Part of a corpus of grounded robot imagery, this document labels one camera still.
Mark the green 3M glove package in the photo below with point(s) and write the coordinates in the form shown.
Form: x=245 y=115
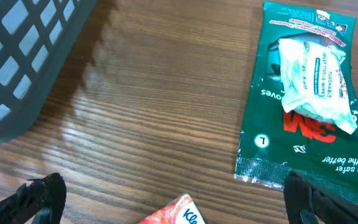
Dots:
x=273 y=142

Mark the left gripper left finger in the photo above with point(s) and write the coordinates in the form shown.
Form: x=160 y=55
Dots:
x=43 y=201

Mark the small red sachet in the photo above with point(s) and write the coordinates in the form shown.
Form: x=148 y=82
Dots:
x=182 y=210

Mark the grey plastic mesh basket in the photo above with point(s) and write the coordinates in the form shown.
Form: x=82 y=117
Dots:
x=36 y=36

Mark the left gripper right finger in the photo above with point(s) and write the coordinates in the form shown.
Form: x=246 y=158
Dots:
x=308 y=202

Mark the light green wipes packet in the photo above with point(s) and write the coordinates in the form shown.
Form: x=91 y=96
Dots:
x=314 y=84

